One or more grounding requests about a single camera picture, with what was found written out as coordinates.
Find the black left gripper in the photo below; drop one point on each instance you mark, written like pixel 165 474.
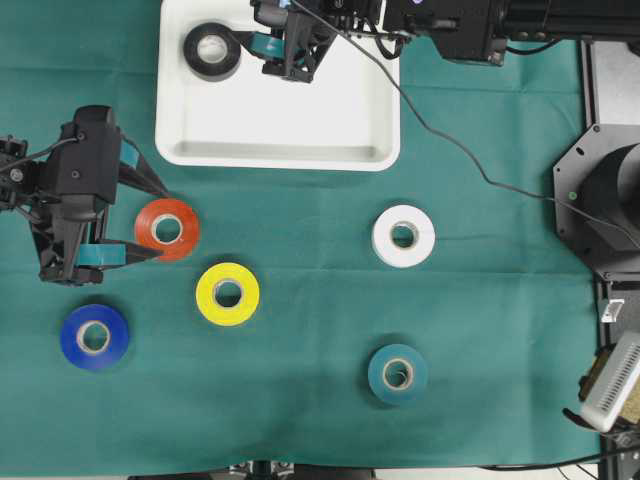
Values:
pixel 71 187

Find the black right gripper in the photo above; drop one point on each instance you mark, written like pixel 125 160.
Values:
pixel 302 32

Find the black tape roll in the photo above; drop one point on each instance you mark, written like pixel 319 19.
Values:
pixel 211 52

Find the yellow tape roll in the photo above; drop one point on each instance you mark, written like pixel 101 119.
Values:
pixel 227 294

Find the teal green tape roll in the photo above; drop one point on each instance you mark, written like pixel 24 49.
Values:
pixel 397 375

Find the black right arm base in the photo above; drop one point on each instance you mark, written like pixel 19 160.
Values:
pixel 597 180

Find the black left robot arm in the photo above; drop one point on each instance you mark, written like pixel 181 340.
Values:
pixel 15 182

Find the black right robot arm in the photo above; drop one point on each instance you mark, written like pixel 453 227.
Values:
pixel 480 31

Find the red tape roll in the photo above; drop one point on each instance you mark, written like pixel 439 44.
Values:
pixel 169 225

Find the white plastic tray case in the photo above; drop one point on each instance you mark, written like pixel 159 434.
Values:
pixel 348 118

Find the blue tape roll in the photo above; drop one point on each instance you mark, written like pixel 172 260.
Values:
pixel 94 337

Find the white tape roll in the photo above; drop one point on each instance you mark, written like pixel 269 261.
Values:
pixel 403 236

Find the green table cloth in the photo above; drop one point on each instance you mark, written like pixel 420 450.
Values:
pixel 501 311

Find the white ventilated electronics box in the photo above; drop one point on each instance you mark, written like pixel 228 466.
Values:
pixel 613 385

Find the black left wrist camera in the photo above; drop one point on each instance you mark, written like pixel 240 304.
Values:
pixel 94 116

